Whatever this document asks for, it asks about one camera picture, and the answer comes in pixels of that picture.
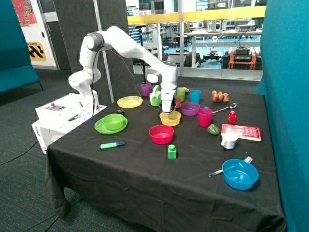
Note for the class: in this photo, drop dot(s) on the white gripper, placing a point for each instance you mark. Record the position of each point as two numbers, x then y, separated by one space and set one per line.
168 100

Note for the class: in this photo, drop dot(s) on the yellow plastic bowl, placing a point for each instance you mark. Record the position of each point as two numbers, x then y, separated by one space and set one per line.
171 119

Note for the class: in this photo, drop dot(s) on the green plastic bowl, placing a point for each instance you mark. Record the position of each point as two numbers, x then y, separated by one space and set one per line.
113 121

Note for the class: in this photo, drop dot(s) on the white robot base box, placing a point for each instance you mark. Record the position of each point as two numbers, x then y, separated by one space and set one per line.
53 118

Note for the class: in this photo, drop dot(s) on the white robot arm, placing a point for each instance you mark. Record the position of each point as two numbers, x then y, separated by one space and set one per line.
163 73

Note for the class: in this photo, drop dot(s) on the yellow plastic plate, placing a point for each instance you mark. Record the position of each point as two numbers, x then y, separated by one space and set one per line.
129 102

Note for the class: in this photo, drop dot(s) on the green plastic plate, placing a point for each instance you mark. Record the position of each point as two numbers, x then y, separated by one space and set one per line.
102 129

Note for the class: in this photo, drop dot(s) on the orange plastic bowl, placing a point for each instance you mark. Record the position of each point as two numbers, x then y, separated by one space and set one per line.
178 102

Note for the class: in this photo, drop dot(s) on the green toy watering can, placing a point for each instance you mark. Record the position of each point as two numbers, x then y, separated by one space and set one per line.
155 96

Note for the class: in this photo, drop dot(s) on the purple plastic bowl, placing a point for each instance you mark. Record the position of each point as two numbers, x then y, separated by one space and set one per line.
189 108

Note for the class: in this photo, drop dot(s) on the green plastic cup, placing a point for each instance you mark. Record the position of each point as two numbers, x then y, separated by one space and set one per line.
181 92

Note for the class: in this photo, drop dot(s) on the pink plastic bowl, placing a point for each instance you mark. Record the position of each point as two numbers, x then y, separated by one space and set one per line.
161 134

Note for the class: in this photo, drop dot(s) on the blue plastic cup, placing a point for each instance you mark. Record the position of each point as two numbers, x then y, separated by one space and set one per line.
195 95

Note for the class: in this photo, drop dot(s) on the purple plastic cup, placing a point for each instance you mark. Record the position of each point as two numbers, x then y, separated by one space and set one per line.
146 89

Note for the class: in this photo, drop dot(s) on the pink plastic cup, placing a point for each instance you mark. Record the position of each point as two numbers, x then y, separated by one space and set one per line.
204 116

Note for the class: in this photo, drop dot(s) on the green toy brick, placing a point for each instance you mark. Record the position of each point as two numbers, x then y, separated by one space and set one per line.
172 153

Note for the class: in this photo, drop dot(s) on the green toy bell pepper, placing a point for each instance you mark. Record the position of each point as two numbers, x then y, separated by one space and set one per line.
213 129

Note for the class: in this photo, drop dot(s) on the black tablecloth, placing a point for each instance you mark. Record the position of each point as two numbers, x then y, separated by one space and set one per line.
140 184

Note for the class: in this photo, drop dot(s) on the dark blue toy plum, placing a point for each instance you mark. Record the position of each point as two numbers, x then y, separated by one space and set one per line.
120 111

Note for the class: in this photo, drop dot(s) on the brown plush toy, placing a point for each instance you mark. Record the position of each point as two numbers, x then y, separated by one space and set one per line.
219 96

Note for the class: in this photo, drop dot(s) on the green highlighter marker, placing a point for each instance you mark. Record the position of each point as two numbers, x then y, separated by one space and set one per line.
112 145

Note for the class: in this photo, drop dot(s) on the metal spoon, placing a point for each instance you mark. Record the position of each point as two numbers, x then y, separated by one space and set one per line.
232 106

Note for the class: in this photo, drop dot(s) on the white mug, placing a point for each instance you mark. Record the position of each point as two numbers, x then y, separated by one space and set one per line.
229 140

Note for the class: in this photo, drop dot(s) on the red book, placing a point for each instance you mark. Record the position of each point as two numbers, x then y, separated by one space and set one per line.
243 132

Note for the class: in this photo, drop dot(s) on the black tripod stand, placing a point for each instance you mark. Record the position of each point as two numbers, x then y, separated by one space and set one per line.
139 28

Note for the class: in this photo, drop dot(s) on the black pen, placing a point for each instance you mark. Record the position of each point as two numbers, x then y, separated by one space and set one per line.
74 118

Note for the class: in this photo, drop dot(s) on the metal fork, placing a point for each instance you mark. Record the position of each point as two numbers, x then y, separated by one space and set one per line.
248 159

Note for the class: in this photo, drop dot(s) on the blue plastic bowl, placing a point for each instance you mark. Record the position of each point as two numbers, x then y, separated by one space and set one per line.
239 175

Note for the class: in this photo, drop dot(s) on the teal sofa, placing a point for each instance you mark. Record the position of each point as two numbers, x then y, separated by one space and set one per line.
16 70

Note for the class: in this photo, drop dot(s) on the teal partition wall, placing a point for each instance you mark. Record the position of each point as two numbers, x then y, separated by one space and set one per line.
285 84

